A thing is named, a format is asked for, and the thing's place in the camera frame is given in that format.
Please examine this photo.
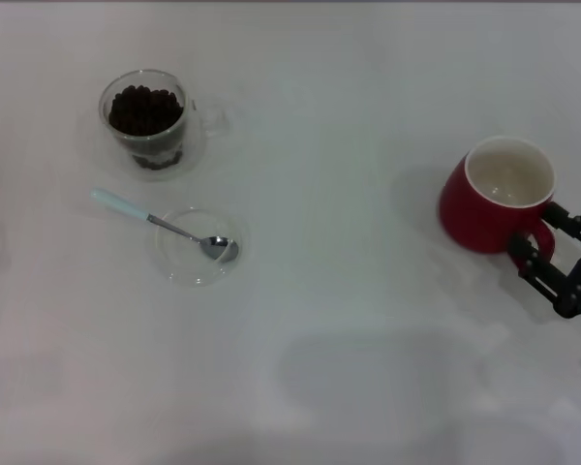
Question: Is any red mug white inside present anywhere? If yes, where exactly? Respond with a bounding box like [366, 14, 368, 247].
[439, 136, 558, 255]

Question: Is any blue handled metal spoon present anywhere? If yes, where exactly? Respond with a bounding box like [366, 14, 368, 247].
[89, 187, 240, 264]

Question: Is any small clear glass dish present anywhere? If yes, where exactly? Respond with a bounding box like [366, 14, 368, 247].
[154, 206, 246, 289]

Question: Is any glass cup with handle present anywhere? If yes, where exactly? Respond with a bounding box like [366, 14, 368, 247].
[99, 69, 233, 171]

